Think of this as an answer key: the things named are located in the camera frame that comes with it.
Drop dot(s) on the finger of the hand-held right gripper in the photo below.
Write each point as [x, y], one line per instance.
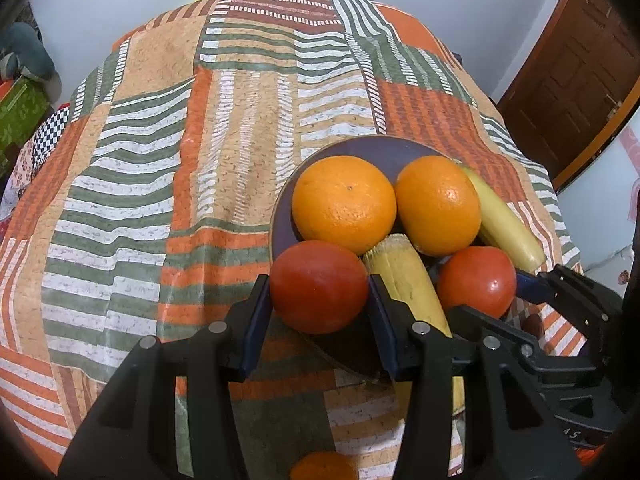
[535, 287]
[475, 319]

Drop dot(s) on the checkered cloth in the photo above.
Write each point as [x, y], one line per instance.
[50, 130]

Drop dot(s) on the purple plate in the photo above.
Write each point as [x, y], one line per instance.
[390, 152]

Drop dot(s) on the large orange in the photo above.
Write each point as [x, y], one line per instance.
[438, 204]
[344, 203]

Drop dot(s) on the striped patchwork blanket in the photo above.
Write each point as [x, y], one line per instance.
[175, 185]

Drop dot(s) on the floral cloth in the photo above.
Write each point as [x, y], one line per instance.
[15, 185]

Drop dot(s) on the white wardrobe door with hearts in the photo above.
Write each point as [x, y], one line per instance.
[600, 200]

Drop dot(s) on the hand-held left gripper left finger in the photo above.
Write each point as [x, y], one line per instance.
[257, 320]

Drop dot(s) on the brown wooden door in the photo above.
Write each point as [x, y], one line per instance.
[575, 60]

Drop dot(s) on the grey plush toy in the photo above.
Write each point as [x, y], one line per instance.
[27, 50]

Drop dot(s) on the red tomato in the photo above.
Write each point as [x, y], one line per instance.
[477, 280]
[319, 287]

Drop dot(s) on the small tangerine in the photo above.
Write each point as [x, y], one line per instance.
[324, 466]

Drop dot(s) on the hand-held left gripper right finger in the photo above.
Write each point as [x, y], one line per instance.
[382, 320]

